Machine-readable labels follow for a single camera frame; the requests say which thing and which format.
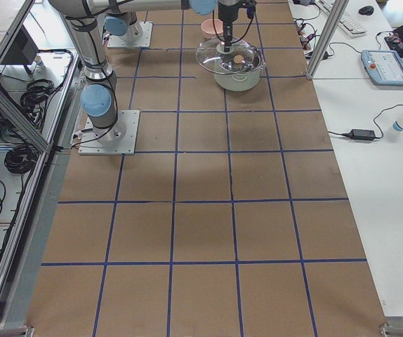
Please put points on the blue teach pendant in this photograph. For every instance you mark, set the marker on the blue teach pendant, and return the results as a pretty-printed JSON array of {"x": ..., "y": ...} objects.
[{"x": 385, "y": 68}]

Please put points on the pink bowl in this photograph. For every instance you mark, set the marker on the pink bowl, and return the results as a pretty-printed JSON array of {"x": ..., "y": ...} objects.
[{"x": 211, "y": 28}]

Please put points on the beige egg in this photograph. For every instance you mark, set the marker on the beige egg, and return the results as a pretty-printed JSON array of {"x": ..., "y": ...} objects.
[{"x": 238, "y": 59}]

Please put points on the pale green steel pot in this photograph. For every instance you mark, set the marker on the pale green steel pot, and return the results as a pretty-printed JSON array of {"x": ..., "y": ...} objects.
[{"x": 242, "y": 81}]

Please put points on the glass pot lid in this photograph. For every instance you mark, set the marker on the glass pot lid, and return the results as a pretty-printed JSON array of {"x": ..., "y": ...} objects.
[{"x": 211, "y": 56}]

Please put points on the aluminium side frame rail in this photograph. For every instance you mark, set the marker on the aluminium side frame rail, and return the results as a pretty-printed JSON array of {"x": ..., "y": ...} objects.
[{"x": 10, "y": 110}]

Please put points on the black computer mouse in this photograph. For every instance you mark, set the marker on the black computer mouse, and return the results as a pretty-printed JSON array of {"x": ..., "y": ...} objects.
[{"x": 366, "y": 10}]

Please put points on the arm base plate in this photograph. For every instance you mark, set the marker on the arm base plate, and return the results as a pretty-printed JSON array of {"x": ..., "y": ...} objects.
[
  {"x": 143, "y": 42},
  {"x": 121, "y": 139}
]

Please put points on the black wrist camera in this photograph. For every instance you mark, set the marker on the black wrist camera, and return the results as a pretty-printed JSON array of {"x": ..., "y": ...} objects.
[{"x": 250, "y": 6}]

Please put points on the black power adapter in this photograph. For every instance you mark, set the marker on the black power adapter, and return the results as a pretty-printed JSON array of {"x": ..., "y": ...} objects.
[{"x": 360, "y": 134}]

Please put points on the aluminium frame post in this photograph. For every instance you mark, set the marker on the aluminium frame post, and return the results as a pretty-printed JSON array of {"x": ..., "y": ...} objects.
[{"x": 327, "y": 32}]

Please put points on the white paper cup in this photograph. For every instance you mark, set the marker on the white paper cup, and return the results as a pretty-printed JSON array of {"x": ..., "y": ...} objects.
[{"x": 397, "y": 128}]

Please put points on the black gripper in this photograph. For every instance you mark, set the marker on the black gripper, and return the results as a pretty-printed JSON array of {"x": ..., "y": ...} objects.
[{"x": 227, "y": 10}]

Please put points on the white keyboard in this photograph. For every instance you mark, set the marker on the white keyboard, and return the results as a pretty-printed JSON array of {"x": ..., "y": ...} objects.
[{"x": 347, "y": 23}]

